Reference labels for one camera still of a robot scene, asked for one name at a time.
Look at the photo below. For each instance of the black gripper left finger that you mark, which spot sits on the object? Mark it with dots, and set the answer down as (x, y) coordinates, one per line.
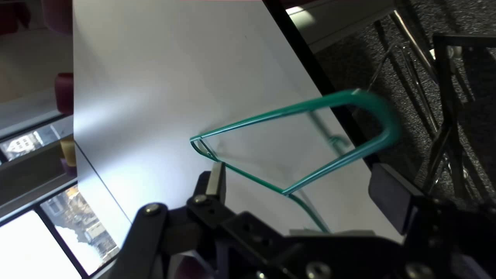
(216, 180)

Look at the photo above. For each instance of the maroon chair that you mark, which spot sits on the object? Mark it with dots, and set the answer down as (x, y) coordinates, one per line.
(12, 13)
(64, 93)
(56, 16)

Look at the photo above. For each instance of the yellow chair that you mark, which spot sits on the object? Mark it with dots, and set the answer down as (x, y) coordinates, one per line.
(68, 155)

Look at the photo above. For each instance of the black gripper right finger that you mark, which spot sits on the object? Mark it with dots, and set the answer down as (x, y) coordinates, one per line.
(395, 200)

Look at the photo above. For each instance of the green coat hanger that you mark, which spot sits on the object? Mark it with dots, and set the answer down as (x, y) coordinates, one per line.
(384, 118)

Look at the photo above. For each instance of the white table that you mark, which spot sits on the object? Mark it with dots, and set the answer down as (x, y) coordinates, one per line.
(155, 78)

